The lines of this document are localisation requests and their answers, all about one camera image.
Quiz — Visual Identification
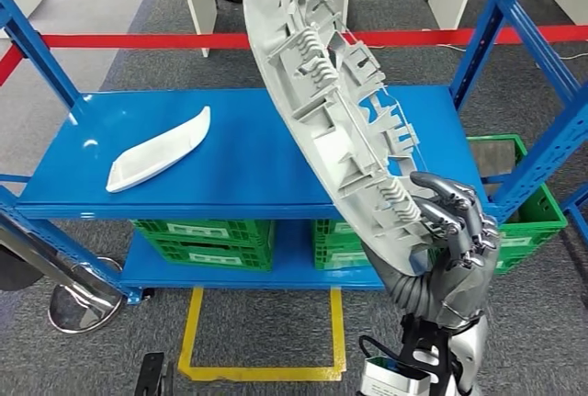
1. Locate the red barrier belt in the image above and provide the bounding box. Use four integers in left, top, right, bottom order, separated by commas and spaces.
0, 25, 588, 87

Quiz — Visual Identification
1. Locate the chrome stanchion post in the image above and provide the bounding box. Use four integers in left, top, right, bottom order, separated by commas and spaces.
0, 222, 125, 335

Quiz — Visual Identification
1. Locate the white curved plastic part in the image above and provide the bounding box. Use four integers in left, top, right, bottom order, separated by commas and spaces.
106, 106, 211, 194

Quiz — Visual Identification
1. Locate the black robot body part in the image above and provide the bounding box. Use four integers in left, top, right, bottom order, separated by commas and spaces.
134, 352, 174, 396

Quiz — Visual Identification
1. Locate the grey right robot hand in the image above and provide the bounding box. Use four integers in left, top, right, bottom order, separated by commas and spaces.
408, 171, 501, 331

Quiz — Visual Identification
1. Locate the grey plastic wheel hubcap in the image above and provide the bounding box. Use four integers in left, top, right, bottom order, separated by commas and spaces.
242, 0, 435, 277

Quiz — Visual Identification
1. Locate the yellow floor tape square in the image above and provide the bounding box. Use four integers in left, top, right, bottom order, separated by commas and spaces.
177, 286, 346, 383

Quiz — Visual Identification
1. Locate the blue metal shelf rack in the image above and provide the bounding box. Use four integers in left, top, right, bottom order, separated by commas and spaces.
0, 0, 588, 307

